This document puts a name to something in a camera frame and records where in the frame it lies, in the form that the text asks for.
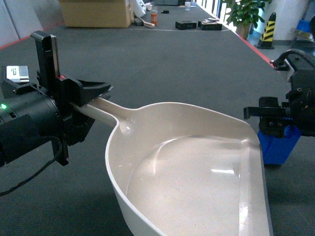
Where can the large cardboard box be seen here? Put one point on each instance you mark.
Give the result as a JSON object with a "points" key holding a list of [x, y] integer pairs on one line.
{"points": [[97, 13]]}

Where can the black box right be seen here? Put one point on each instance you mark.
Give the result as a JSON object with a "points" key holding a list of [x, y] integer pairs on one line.
{"points": [[208, 24]]}

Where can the white plastic bag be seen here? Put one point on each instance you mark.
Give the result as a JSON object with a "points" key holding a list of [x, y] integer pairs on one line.
{"points": [[140, 7]]}

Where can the beige plastic dustpan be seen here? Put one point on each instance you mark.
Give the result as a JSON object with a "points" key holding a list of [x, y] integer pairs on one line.
{"points": [[182, 170]]}

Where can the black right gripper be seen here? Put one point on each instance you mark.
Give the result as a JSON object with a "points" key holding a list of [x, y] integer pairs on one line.
{"points": [[273, 118]]}

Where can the black box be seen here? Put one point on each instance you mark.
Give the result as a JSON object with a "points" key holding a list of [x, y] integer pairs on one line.
{"points": [[208, 24], [185, 25]]}

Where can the black box left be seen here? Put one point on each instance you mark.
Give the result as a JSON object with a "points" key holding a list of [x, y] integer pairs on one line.
{"points": [[185, 25]]}

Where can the wooden handled brush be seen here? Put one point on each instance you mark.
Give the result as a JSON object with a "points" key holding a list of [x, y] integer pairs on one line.
{"points": [[141, 22]]}

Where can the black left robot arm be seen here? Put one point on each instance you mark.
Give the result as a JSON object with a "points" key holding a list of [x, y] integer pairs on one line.
{"points": [[32, 114]]}

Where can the white paper cup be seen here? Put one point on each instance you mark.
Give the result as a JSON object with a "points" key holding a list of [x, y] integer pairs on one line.
{"points": [[187, 5]]}

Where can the steel shelf rack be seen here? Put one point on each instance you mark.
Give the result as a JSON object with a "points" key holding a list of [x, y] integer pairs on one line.
{"points": [[302, 35]]}

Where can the blue plastic part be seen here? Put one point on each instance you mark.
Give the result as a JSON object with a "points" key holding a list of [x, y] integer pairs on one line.
{"points": [[278, 150]]}

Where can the orange bottle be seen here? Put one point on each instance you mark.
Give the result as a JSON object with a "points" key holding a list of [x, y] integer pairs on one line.
{"points": [[154, 18]]}

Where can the yellow black traffic cone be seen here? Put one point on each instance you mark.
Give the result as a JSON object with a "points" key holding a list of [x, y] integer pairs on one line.
{"points": [[266, 40]]}

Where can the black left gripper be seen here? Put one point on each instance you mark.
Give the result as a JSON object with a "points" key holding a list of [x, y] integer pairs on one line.
{"points": [[32, 114]]}

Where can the potted green plant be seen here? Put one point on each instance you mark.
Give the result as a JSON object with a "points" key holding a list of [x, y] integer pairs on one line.
{"points": [[245, 13]]}

